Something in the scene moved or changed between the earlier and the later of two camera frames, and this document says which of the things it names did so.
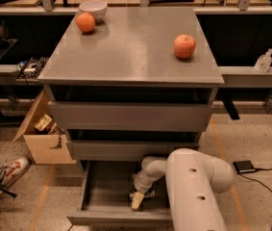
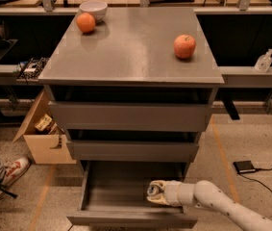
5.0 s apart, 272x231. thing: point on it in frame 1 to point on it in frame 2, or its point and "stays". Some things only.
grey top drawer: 131,116 stays
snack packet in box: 46,123 stays
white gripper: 140,185 to 174,192
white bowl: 96,8 stays
